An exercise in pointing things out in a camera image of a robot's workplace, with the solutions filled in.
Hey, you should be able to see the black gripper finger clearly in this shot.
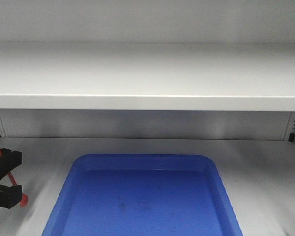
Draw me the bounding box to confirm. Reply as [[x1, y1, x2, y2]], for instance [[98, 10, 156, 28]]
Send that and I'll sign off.
[[0, 148, 22, 181], [0, 184, 23, 208]]

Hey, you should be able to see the red plastic spoon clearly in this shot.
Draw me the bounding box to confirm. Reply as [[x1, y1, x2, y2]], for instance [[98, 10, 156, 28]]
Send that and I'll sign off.
[[0, 149, 28, 208]]

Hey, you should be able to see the grey cabinet shelf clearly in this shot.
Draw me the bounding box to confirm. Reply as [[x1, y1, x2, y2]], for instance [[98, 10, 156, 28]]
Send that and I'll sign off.
[[0, 42, 295, 111]]

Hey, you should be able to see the blue plastic tray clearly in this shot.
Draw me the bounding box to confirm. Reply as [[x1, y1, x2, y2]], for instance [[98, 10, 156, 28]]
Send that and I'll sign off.
[[43, 154, 242, 236]]

